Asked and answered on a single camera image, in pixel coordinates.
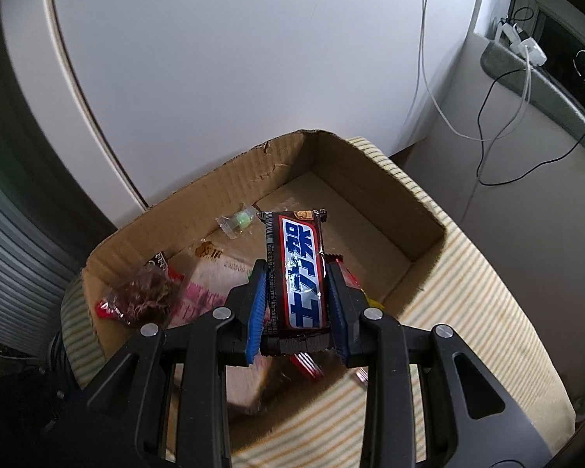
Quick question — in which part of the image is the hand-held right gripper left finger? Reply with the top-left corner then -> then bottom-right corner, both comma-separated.
78,259 -> 268,468

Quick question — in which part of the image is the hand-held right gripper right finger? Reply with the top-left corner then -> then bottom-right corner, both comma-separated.
326,262 -> 522,468

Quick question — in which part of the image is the yellow snack packet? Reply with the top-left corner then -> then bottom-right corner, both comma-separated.
361,290 -> 387,312

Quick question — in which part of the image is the blue-silver chocolate bar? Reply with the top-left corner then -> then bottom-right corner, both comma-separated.
257,209 -> 333,356

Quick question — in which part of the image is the green candy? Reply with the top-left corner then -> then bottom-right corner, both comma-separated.
216,207 -> 255,239

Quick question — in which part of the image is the cardboard box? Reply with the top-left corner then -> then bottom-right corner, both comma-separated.
80,129 -> 447,454

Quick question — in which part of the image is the pale pink snack packet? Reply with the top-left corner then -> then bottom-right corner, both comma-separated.
168,241 -> 274,417

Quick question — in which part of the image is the grey window ledge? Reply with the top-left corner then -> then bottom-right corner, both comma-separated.
482,39 -> 585,157

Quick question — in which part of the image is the white charger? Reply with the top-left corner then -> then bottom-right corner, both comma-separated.
492,19 -> 547,66

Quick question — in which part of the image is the black cable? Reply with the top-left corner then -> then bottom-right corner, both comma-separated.
475,7 -> 585,187

